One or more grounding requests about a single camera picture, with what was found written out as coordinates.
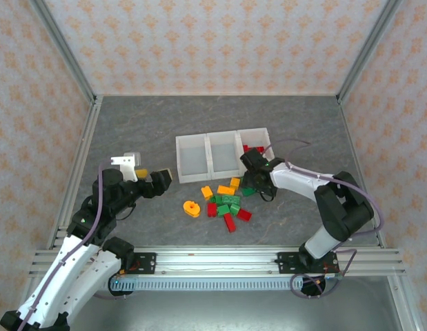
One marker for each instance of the green lego brick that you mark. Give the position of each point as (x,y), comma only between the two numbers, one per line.
(223,209)
(217,199)
(248,192)
(235,208)

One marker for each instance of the green lego plate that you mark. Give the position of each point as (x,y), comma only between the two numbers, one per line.
(231,199)

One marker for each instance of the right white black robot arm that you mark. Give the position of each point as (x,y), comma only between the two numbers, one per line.
(296,179)

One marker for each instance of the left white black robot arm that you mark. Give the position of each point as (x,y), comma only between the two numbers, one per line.
(71,262)

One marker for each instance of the yellow round lego piece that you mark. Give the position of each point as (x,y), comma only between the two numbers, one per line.
(191,208)

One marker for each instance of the aluminium table side rail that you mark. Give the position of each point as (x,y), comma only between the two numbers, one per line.
(351,138)
(78,172)

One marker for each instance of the aluminium frame beam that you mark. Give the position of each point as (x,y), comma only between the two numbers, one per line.
(216,262)

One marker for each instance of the aluminium corner post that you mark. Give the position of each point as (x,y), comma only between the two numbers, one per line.
(68,51)
(365,51)

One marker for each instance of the aluminium frame leg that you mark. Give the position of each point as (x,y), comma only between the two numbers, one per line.
(403,303)

